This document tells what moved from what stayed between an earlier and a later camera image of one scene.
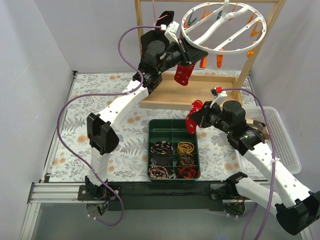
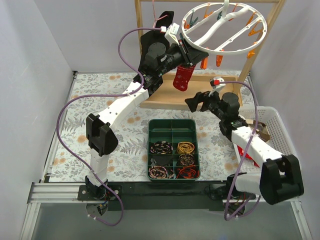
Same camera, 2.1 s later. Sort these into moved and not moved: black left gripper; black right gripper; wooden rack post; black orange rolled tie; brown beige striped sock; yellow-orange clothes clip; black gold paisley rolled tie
Moved: black right gripper
Not moved: black orange rolled tie; brown beige striped sock; yellow-orange clothes clip; black gold paisley rolled tie; wooden rack post; black left gripper
